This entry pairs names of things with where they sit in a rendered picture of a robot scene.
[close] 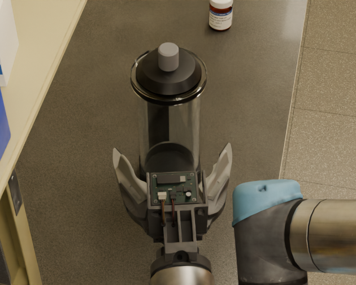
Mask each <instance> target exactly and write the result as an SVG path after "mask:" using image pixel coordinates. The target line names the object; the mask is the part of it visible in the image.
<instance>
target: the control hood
mask: <svg viewBox="0 0 356 285"><path fill-rule="evenodd" d="M86 2H87V0H11V5H12V10H13V15H14V20H15V25H16V31H17V35H18V40H19V47H18V50H17V53H16V57H15V60H14V64H13V67H12V70H11V74H10V78H9V80H8V84H7V86H6V87H1V92H2V97H3V102H4V105H5V110H6V115H7V119H8V124H9V128H10V132H11V138H10V140H9V142H8V144H7V147H6V149H5V152H4V154H3V156H2V158H1V160H0V199H1V197H2V194H3V192H4V190H5V188H6V185H7V183H8V180H9V178H10V176H11V174H12V171H13V169H14V167H15V165H16V162H17V160H18V158H19V155H20V153H21V151H22V148H23V146H24V144H25V142H26V139H27V137H28V135H29V133H30V130H31V128H32V126H33V123H34V121H35V119H36V116H37V114H38V112H39V110H40V107H41V105H42V103H43V101H44V98H45V96H46V94H47V91H48V89H49V87H50V84H51V82H52V80H53V78H54V75H55V73H56V71H57V69H58V66H59V64H60V62H61V60H62V57H63V55H64V52H65V50H66V48H67V46H68V43H69V41H70V39H71V37H72V34H73V32H74V30H75V28H76V25H77V23H78V21H79V18H80V16H81V14H82V12H83V9H84V7H85V5H86Z"/></svg>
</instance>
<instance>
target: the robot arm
mask: <svg viewBox="0 0 356 285"><path fill-rule="evenodd" d="M112 159H113V165H114V171H115V175H116V178H117V181H118V185H119V188H120V193H121V196H122V198H123V202H124V205H125V208H126V211H127V213H128V214H129V216H130V217H131V218H132V219H133V220H134V221H135V222H136V223H137V224H139V225H140V226H141V227H142V228H143V229H144V231H145V232H146V234H147V235H149V236H150V237H151V238H153V241H154V243H162V244H163V245H164V246H162V247H161V248H159V249H157V251H156V260H154V261H153V262H152V264H151V265H150V279H151V280H150V285H215V280H214V276H213V274H212V273H211V263H210V261H209V259H208V258H206V257H205V256H203V255H201V254H200V253H199V247H198V246H197V241H200V240H202V236H203V235H204V234H206V233H207V231H208V230H209V229H210V226H211V224H212V223H213V222H214V221H215V220H216V219H217V218H218V217H219V216H220V215H221V213H222V211H223V209H224V207H225V202H226V198H227V191H228V184H229V177H230V173H231V166H232V148H231V144H230V143H228V142H227V143H226V145H225V147H224V148H223V149H222V151H221V152H220V154H219V159H218V161H217V163H216V164H214V165H213V171H212V173H211V174H210V176H208V177H207V178H206V175H205V170H202V181H201V183H200V184H199V189H198V178H197V172H196V171H177V172H153V173H150V174H149V173H148V172H147V173H146V181H147V183H146V182H143V181H142V180H140V179H138V178H137V177H136V176H135V174H134V170H133V168H132V166H131V164H130V163H129V161H128V160H127V158H126V157H125V156H124V155H122V154H121V152H120V151H119V150H118V149H117V148H113V155H112ZM149 177H150V178H149ZM199 196H200V197H201V199H202V201H203V202H201V201H200V200H199ZM232 199H233V221H232V227H234V232H235V246H236V260H237V273H238V285H308V278H307V271H308V272H316V273H330V274H345V275H356V199H303V195H302V194H301V189H300V185H299V183H298V182H297V181H295V180H292V179H289V180H288V179H272V180H259V181H253V182H246V183H242V184H240V185H238V186H237V187H236V188H235V189H234V191H233V194H232ZM150 202H151V204H150Z"/></svg>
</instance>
